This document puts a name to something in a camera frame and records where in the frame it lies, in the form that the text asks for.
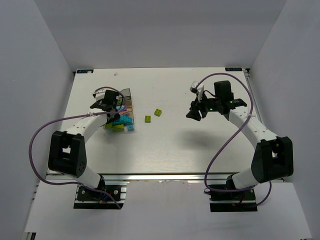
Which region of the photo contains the purple round printed lego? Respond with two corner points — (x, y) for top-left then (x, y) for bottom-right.
(116, 105), (127, 112)

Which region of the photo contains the teal lego plate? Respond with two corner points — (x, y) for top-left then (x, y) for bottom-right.
(120, 115), (133, 125)

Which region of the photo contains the teal small lego cube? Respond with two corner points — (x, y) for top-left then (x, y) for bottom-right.
(127, 124), (135, 132)

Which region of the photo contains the green small lego brick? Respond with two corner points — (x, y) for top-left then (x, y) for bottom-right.
(154, 108), (162, 117)

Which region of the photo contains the teal round printed lego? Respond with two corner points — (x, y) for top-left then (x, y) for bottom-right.
(112, 119), (124, 126)

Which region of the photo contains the green large lego brick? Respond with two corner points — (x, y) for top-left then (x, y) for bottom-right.
(104, 123), (113, 129)

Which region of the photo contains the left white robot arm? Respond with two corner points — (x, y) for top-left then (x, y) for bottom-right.
(48, 88), (120, 191)

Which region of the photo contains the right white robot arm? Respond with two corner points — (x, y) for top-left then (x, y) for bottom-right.
(186, 80), (294, 193)

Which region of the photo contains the clear plastic bin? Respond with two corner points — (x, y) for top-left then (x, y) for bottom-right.
(102, 113), (135, 134)

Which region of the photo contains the amber plastic bin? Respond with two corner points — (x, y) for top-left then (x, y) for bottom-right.
(116, 100), (133, 116)

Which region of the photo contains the grey smoked plastic bin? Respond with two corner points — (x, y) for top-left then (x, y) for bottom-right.
(119, 88), (132, 101)

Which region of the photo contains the right blue table sticker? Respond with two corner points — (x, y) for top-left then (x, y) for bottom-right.
(225, 67), (243, 72)

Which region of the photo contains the blue table sticker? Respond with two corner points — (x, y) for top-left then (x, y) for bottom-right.
(76, 69), (94, 74)
(225, 67), (243, 72)

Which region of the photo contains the left blue table sticker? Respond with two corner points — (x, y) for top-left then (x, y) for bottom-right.
(76, 69), (94, 74)

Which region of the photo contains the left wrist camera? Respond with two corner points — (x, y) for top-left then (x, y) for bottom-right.
(92, 89), (106, 101)

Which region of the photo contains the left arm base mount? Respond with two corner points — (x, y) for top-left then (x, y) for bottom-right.
(73, 182), (127, 210)

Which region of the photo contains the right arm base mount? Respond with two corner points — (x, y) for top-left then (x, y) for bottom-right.
(203, 174), (258, 213)

